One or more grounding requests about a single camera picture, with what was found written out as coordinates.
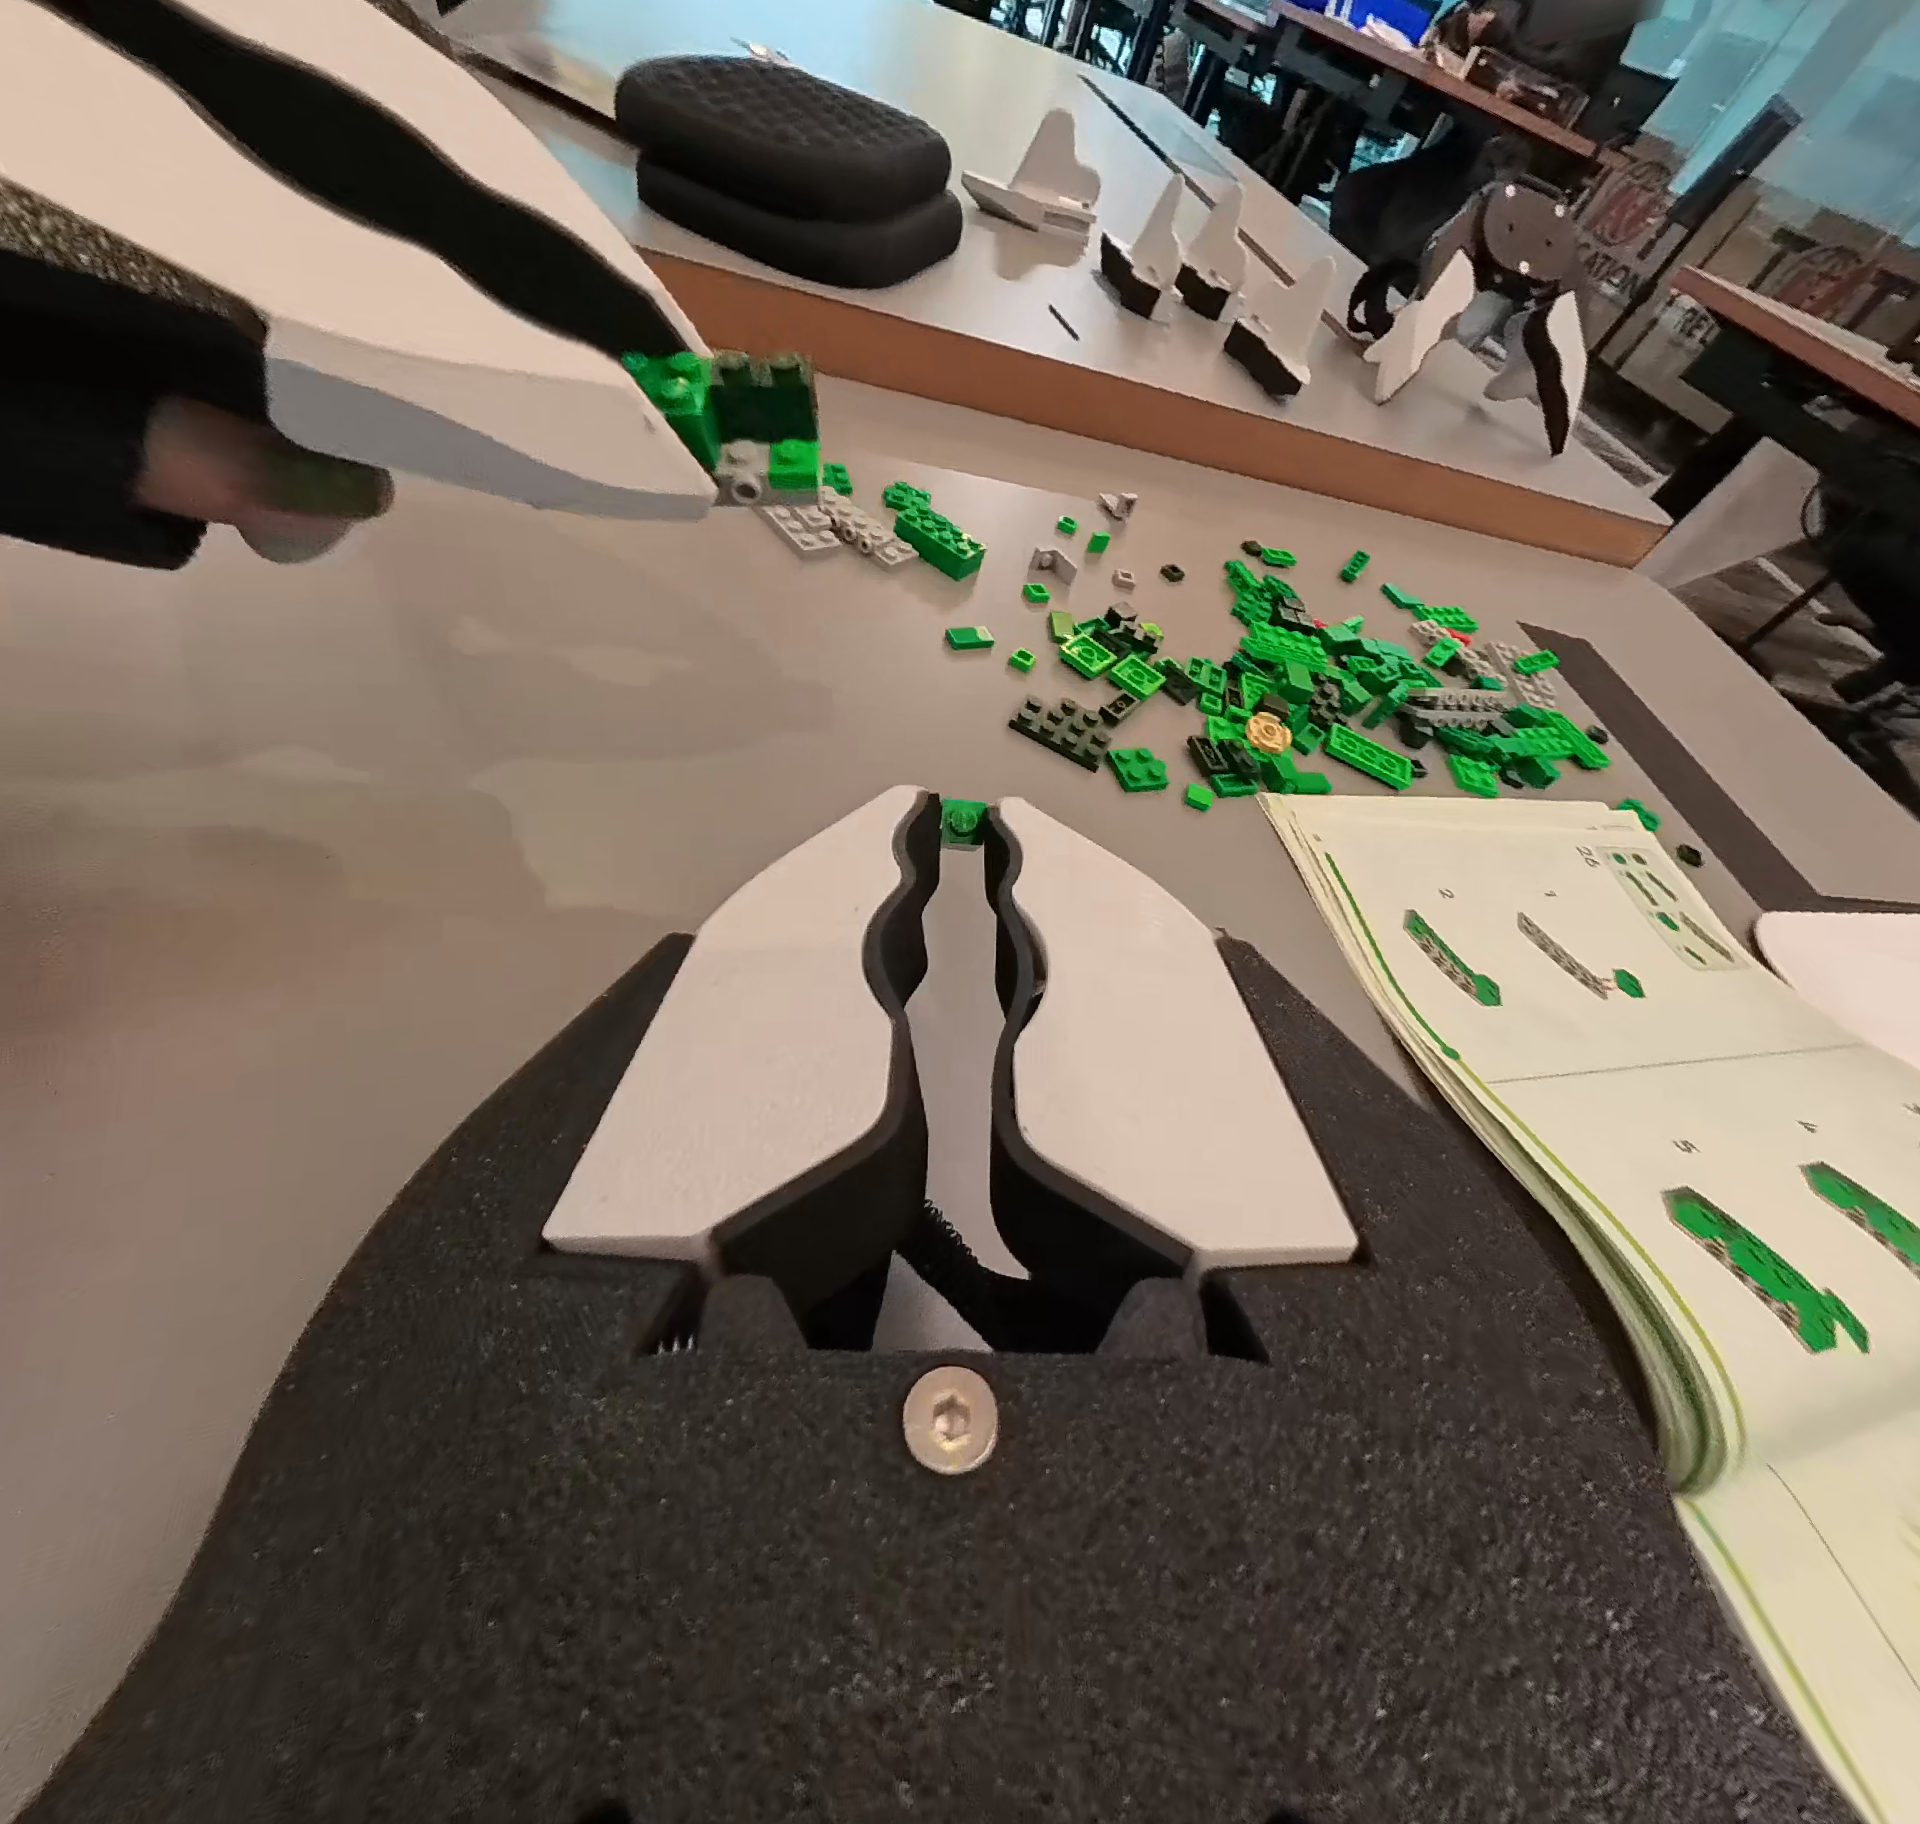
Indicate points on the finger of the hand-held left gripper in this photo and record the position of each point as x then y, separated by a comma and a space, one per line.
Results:
300, 25
375, 339

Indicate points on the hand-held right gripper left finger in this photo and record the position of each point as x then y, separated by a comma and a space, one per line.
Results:
751, 1075

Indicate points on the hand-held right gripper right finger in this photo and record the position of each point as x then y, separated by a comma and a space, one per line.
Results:
1155, 1089

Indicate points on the small green brick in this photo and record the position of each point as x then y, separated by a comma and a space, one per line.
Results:
963, 822

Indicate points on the green brick assembly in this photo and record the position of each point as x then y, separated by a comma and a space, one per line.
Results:
735, 415

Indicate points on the grey desk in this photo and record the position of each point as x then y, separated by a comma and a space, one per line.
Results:
450, 744

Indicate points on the person's left hand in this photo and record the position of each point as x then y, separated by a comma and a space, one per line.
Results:
271, 497

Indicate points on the dark green plate brick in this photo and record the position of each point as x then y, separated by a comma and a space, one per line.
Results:
1058, 731

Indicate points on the gold round brick piece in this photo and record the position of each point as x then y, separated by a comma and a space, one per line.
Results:
1271, 733

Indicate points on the open instruction booklet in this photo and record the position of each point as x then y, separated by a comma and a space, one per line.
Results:
1575, 1044

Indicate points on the pile of green bricks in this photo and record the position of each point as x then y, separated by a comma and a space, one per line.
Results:
1321, 684

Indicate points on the grey studded plate brick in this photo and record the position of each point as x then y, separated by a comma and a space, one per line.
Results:
798, 529
877, 542

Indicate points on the green two-by-four brick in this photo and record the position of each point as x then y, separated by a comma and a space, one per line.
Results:
941, 542

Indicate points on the grey table with wooden edge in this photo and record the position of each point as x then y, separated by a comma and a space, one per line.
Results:
976, 325

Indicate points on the loose grey finger part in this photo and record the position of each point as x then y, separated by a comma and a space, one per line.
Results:
1036, 183
1216, 257
1147, 257
1281, 325

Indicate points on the black office chair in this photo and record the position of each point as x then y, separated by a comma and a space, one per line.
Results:
1401, 204

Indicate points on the unmounted gripper assembly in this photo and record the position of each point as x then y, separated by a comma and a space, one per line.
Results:
1521, 242

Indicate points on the wooden table with black legs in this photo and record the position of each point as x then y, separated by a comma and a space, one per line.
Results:
1801, 325

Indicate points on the wooden background table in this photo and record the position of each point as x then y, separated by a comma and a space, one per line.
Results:
1426, 69

